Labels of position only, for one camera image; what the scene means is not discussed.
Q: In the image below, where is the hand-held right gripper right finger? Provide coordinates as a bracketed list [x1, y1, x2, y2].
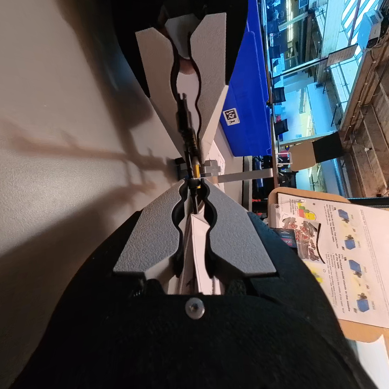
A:
[199, 179, 278, 294]

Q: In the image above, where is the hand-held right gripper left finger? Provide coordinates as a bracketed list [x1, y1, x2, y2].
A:
[112, 179, 191, 294]

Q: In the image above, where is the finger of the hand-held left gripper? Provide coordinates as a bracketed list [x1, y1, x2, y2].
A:
[135, 27, 195, 159]
[188, 12, 230, 161]

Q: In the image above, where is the black toy brick beam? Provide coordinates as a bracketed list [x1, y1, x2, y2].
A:
[176, 93, 203, 215]

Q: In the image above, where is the dark grey toy motor block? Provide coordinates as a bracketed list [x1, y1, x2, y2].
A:
[174, 157, 224, 180]

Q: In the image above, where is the beige desk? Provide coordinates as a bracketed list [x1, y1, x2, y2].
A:
[0, 0, 253, 389]

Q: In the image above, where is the person's left hand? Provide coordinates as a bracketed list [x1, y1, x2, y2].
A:
[177, 56, 196, 75]

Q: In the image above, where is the blue storage bin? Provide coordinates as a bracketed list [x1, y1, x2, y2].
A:
[219, 0, 273, 157]

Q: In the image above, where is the open instruction booklet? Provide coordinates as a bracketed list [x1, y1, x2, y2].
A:
[178, 139, 244, 296]

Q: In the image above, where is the black toy set box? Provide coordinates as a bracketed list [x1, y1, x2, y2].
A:
[273, 227, 301, 249]

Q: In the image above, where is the white marker sticker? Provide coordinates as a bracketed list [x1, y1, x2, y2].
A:
[222, 108, 240, 126]

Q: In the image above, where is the sticker sheet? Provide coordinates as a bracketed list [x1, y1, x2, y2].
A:
[280, 212, 325, 262]

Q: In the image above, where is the printed instruction sheet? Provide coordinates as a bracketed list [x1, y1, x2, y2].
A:
[276, 191, 389, 329]

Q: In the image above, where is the tan and black box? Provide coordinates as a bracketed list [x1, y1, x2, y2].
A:
[290, 131, 347, 173]

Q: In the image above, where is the hanging sign board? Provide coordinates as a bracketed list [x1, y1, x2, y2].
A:
[325, 43, 359, 67]

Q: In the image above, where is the instruction sheet on board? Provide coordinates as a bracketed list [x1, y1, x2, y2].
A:
[267, 186, 389, 344]

